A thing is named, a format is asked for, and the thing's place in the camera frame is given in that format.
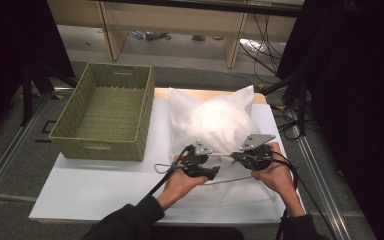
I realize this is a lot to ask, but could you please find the white mesh laundry bag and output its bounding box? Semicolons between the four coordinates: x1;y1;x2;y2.
167;84;278;208

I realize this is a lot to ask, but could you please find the light wooden desk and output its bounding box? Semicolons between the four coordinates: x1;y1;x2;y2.
46;0;305;70

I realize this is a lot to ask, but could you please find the black curtain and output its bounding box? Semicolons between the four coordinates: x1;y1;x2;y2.
275;0;384;240
0;0;77;151

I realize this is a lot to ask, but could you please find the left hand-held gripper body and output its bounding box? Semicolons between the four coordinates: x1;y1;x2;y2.
179;139;213;180

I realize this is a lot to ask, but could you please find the black metal stand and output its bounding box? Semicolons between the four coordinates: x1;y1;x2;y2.
19;62;80;128
261;73;310;138

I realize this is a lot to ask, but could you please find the metal floor rail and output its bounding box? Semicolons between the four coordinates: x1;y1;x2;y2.
0;87;59;205
291;133;352;240

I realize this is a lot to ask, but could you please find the small clutter under desk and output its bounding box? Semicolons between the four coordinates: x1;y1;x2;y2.
127;29;173;42

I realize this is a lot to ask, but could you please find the person's right hand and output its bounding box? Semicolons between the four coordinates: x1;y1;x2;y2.
250;142;298;202

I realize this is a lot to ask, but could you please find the person's left hand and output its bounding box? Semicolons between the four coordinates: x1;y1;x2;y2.
156;166;209;212

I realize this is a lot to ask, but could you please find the black floor cables bundle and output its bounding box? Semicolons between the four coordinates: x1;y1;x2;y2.
271;103;304;142
239;13;283;77

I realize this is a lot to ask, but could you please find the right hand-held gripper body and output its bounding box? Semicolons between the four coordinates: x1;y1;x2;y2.
238;133;277;172

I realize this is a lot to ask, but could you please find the green woven basket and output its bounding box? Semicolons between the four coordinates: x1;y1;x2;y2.
48;62;156;162

